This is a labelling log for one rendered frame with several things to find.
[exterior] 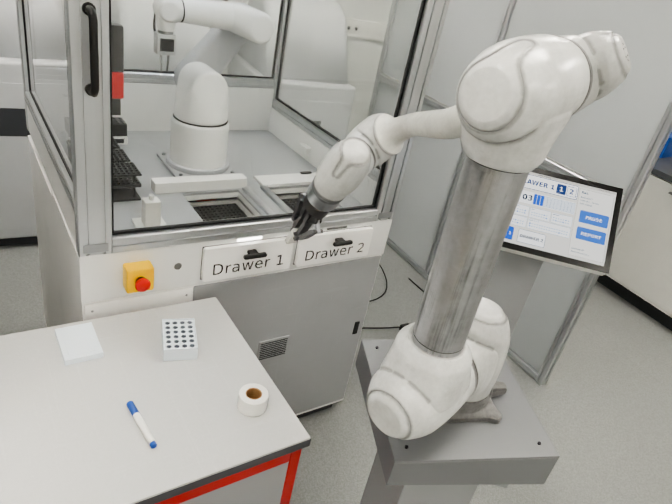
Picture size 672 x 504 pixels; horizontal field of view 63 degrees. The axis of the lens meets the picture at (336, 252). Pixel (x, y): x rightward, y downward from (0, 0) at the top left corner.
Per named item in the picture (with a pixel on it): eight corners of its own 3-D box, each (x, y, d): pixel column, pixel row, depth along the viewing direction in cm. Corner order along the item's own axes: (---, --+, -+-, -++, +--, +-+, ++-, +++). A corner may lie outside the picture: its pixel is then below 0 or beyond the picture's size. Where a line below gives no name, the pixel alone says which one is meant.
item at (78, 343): (103, 357, 134) (103, 352, 134) (64, 366, 130) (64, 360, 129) (91, 326, 143) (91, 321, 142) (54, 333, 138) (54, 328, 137)
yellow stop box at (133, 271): (154, 291, 148) (155, 269, 145) (127, 295, 144) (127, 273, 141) (149, 281, 152) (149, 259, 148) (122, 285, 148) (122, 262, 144)
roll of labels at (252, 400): (271, 401, 132) (273, 388, 130) (259, 421, 126) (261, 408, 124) (244, 391, 133) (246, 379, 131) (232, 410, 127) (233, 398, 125)
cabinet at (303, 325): (344, 410, 238) (386, 254, 200) (91, 498, 182) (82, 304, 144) (252, 290, 304) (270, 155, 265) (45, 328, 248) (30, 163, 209)
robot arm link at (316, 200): (339, 169, 139) (330, 182, 144) (308, 172, 135) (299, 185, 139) (352, 199, 136) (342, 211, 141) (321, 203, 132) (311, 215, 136)
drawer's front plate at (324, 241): (367, 255, 193) (374, 228, 187) (296, 267, 177) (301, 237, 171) (364, 253, 194) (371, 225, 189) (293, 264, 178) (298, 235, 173)
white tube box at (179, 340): (197, 359, 140) (198, 348, 138) (163, 361, 137) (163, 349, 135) (193, 329, 150) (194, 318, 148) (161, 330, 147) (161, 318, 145)
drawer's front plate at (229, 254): (289, 268, 175) (294, 238, 170) (202, 282, 160) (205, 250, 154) (286, 265, 177) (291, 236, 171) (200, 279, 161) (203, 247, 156)
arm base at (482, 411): (518, 422, 128) (525, 406, 125) (429, 426, 123) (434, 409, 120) (487, 367, 143) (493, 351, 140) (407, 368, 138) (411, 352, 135)
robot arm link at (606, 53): (522, 58, 99) (486, 63, 90) (627, 8, 86) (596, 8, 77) (544, 127, 100) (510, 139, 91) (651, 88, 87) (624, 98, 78)
